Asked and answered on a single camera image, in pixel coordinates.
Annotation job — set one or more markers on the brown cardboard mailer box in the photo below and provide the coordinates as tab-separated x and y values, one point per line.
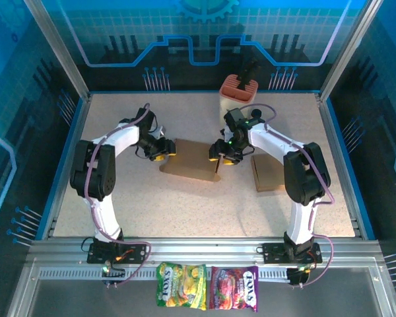
191	158
267	171

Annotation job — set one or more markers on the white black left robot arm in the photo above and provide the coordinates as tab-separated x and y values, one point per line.
125	137

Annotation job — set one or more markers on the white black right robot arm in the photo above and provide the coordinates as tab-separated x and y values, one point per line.
270	138

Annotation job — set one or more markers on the small black electronics box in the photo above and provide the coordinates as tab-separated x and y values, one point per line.
113	275
297	277

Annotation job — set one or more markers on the beige knife block orange top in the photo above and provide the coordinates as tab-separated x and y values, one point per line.
237	95

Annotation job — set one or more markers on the green Fox's candy bag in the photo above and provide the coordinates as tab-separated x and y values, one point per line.
181	285

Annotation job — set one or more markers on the purple Fox's candy bag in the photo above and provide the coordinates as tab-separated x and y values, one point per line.
232	289

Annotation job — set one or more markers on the aluminium mounting rail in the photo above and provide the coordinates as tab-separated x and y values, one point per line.
201	247

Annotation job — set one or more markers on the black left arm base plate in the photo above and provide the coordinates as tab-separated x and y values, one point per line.
135	252

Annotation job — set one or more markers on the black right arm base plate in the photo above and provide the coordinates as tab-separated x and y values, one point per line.
274	252

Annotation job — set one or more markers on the aluminium frame post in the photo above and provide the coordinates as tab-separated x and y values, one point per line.
346	53
63	53

